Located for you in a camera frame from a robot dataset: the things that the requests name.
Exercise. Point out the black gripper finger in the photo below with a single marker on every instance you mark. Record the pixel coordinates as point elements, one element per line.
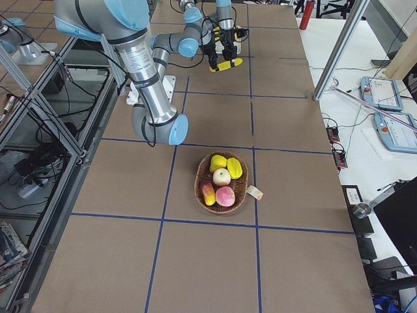
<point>230,54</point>
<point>213,62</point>

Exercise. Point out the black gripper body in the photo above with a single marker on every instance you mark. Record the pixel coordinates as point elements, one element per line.
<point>209,49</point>
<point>226,35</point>

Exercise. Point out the white bear tray plate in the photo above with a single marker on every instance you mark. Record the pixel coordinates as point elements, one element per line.
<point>220,47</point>

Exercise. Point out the brown wicker basket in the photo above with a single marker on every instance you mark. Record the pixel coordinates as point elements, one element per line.
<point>239,186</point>

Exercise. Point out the red bottle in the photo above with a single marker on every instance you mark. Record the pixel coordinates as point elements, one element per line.
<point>308,9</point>

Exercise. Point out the yellow lemon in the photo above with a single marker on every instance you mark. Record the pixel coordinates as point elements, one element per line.
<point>217,162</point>

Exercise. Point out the yellow starfruit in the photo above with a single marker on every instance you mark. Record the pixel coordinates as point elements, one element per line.
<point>234,167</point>

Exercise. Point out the red orange mango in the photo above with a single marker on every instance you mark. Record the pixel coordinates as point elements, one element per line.
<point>207,190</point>

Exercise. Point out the red pink apple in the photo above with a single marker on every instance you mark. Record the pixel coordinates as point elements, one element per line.
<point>225,196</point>

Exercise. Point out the paper price tag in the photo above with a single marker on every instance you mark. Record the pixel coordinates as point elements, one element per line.
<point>254,192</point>

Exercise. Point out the teach pendant far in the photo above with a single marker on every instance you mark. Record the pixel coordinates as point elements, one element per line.
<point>381,93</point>

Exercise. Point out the teach pendant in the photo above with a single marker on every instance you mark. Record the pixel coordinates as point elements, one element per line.
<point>381,93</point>
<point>397,131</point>

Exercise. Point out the teach pendant near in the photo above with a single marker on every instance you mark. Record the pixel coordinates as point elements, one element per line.
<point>397,131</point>

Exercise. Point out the black monitor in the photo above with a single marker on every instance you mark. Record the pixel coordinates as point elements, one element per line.
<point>396,210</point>

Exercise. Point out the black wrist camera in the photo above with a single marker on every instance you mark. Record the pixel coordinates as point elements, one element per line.
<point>240,34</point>

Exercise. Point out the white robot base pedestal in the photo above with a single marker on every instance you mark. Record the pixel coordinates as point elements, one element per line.
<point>168,84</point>

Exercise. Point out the aluminium frame post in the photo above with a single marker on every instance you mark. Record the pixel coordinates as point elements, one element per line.
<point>343,39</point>

